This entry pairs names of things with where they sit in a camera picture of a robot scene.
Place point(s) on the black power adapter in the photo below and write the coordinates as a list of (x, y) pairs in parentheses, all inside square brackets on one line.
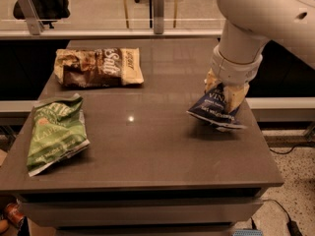
[(293, 229)]

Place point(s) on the middle metal railing bracket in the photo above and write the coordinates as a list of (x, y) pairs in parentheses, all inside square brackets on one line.
[(158, 16)]

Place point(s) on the blue vinegar chip bag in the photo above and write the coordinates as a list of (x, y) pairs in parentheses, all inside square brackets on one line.
[(211, 109)]

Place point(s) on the left metal railing bracket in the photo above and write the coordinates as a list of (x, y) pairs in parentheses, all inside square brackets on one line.
[(34, 24)]

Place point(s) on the black office chair left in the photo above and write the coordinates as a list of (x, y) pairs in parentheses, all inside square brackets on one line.
[(50, 11)]

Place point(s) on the metal railing bracket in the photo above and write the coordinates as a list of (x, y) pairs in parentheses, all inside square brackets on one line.
[(158, 16), (34, 24)]

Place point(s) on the blue textured pad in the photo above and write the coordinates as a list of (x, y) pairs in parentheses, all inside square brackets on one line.
[(247, 232)]

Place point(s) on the green jalapeno chip bag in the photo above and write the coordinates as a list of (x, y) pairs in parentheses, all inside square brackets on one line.
[(58, 132)]

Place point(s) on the red soda can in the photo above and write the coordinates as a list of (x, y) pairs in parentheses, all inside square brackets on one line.
[(13, 213)]

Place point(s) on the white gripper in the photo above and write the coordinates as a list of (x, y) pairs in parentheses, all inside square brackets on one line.
[(233, 71)]

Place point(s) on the brown sea salt chip bag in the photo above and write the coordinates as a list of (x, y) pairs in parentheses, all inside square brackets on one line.
[(100, 68)]

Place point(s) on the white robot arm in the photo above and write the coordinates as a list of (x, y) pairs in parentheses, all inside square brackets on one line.
[(249, 25)]

